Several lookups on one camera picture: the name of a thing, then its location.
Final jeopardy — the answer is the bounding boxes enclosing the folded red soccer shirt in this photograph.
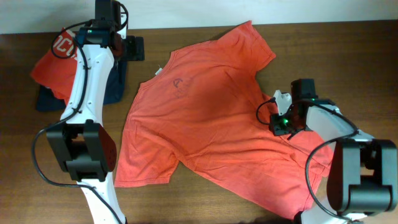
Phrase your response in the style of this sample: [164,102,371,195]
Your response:
[30,30,78,103]

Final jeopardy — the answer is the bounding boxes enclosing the orange t-shirt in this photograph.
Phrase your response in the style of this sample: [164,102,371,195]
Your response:
[114,22,333,219]

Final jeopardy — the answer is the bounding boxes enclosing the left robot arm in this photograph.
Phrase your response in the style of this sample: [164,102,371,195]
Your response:
[39,0,145,223]

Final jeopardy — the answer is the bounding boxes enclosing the folded navy garment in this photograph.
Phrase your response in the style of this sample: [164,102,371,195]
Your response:
[35,61,127,112]

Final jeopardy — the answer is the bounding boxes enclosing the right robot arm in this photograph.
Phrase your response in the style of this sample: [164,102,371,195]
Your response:
[269,79,397,224]

